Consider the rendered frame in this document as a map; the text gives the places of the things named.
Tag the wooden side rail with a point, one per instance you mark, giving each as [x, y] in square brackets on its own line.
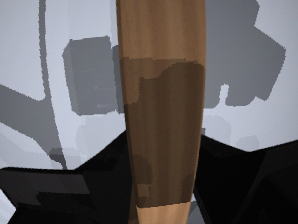
[162, 46]

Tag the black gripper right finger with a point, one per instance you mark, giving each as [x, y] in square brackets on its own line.
[227, 178]

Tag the brown wooden post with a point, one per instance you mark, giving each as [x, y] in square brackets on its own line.
[133, 214]

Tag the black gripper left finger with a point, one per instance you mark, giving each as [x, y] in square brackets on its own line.
[100, 188]

